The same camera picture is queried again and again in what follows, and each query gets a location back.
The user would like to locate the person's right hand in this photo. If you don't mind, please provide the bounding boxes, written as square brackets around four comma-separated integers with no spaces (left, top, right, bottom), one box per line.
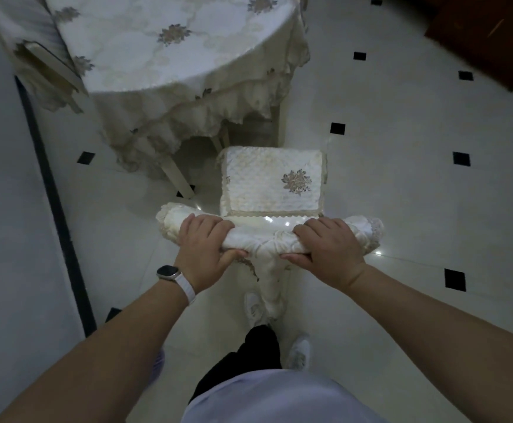
[280,217,367,294]

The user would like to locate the person's left hand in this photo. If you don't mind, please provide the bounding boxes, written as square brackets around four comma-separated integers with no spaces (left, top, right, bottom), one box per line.
[173,214,248,296]

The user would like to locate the cream quilted cover chair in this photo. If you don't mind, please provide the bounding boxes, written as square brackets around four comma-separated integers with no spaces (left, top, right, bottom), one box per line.
[0,0,91,116]
[155,146,385,320]

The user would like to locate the person's right forearm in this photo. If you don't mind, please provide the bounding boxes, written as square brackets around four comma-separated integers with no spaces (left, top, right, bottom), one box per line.
[349,264,513,423]

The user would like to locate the person's left forearm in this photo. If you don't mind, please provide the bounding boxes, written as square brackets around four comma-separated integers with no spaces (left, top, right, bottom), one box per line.
[0,281,189,423]

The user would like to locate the smartwatch with white band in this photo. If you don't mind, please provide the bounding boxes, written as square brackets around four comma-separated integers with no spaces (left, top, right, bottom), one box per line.
[157,264,197,307]

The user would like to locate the white left sneaker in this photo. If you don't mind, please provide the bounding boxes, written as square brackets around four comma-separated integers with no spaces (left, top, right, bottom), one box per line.
[243,293,269,330]

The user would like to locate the white sneaker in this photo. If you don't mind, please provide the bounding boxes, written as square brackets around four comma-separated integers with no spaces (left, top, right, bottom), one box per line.
[243,293,269,330]
[285,337,313,371]

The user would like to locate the white right sneaker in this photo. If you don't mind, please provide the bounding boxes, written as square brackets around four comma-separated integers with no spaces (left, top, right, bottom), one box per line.
[285,337,313,371]

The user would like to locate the black trousers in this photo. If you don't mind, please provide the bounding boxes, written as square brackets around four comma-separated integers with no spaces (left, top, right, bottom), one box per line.
[188,324,283,404]

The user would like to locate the black baseboard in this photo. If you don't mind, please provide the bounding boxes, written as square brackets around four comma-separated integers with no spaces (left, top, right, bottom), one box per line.
[14,76,98,338]

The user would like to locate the white shirt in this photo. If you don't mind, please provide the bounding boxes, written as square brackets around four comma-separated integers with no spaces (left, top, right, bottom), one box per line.
[181,370,389,423]

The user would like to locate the table with cream floral tablecloth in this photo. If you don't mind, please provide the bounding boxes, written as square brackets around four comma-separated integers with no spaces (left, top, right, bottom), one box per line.
[42,0,311,200]

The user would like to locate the low brown drawer cabinet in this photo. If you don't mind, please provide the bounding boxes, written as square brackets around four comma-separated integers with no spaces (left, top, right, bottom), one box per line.
[423,0,513,92]

